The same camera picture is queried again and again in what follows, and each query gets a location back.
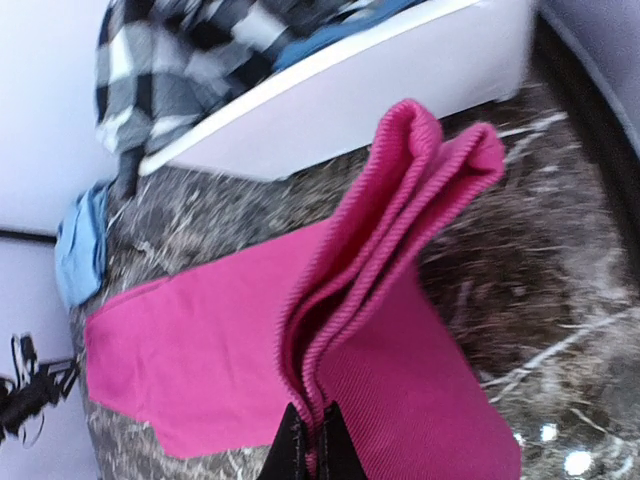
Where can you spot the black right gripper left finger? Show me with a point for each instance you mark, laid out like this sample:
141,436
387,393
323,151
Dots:
286,459

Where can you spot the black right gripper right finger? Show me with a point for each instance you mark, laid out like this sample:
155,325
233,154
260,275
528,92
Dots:
337,457

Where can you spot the pink trousers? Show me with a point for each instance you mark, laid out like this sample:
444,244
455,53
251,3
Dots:
333,312

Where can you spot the white plastic laundry bin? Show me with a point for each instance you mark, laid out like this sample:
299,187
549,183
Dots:
448,55

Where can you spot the folded light blue shirt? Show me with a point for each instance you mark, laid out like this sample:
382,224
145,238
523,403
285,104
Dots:
81,247

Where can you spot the black white checkered shirt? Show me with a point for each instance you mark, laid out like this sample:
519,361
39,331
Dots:
164,66

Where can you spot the dark blue garment in bin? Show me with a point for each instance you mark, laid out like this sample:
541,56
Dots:
351,21

